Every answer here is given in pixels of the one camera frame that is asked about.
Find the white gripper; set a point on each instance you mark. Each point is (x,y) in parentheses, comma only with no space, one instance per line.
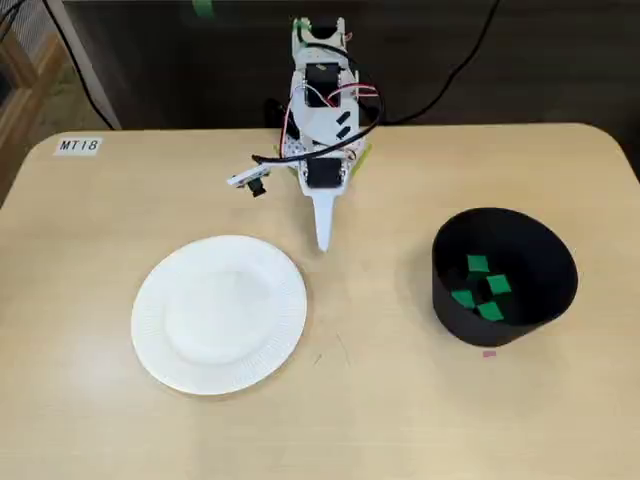
(323,176)

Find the green cube block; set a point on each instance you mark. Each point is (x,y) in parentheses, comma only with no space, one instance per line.
(498,284)
(489,311)
(477,263)
(464,298)

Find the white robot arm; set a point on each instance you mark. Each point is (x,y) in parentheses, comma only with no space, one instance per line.
(320,120)

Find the white paper plate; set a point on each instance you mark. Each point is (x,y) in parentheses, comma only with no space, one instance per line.
(220,315)

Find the green tape piece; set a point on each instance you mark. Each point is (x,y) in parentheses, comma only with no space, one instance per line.
(202,7)

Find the white MT18 label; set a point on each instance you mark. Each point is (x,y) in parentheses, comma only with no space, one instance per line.
(77,146)

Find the grey metal post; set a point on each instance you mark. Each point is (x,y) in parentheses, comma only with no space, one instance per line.
(86,55)

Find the wooden frame mesh panel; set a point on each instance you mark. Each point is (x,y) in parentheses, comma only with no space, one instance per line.
(30,80)

